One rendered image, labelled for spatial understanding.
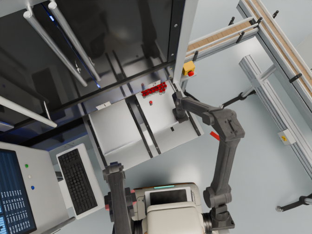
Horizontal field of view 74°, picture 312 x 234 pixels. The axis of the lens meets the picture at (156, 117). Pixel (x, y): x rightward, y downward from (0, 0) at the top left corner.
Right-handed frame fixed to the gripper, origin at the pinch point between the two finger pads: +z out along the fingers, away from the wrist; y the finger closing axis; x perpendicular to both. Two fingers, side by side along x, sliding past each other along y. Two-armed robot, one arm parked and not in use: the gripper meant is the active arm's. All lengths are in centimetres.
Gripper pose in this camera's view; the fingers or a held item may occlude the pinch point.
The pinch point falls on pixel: (179, 119)
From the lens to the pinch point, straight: 137.7
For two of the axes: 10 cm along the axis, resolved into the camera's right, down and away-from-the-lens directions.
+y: -4.0, -8.4, 3.8
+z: 0.7, 3.8, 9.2
